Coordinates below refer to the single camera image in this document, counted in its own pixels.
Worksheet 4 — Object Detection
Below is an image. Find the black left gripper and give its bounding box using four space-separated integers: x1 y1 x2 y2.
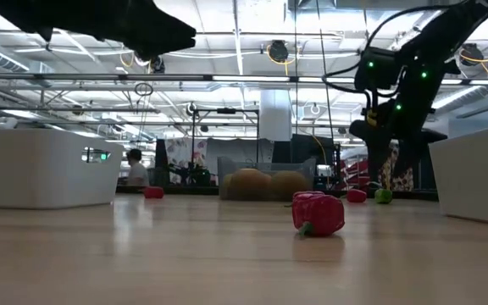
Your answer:
0 0 197 61

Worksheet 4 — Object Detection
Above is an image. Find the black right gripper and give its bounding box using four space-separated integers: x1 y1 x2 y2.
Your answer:
348 54 461 187

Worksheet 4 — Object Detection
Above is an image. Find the green bell pepper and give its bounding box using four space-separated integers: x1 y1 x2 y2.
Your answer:
374 188 394 205

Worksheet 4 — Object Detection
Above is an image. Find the orange mango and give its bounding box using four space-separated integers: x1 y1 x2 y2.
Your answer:
270 169 313 202
228 168 273 202

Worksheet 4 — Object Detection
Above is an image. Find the patterned hanging cloth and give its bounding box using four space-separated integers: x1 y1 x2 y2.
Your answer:
385 143 415 191

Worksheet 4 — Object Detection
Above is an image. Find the black computer case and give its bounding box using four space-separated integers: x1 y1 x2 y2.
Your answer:
271 134 341 190

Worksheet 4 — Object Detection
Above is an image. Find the white plastic basket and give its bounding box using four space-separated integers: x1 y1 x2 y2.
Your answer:
0 128 125 210
428 122 488 228

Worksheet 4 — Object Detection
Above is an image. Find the white building column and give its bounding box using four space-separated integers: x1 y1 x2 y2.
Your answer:
259 89 292 142

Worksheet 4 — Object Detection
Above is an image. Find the grey translucent plastic basket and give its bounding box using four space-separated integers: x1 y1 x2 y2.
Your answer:
217 156 318 202

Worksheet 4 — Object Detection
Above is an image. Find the person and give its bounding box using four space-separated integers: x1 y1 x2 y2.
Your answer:
125 147 151 187

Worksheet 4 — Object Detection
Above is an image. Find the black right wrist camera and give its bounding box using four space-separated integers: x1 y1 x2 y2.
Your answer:
354 47 404 91

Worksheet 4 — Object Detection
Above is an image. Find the black metal stand frame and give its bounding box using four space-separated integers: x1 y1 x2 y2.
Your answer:
189 108 261 187

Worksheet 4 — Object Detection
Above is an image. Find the black ceiling cable reel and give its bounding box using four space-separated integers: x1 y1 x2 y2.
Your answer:
459 42 485 67
268 40 290 64

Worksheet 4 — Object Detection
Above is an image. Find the black hanging cable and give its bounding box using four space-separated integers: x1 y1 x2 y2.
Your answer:
314 0 337 170

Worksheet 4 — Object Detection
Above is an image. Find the black aluminium table frame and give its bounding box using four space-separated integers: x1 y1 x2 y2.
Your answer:
115 185 440 202

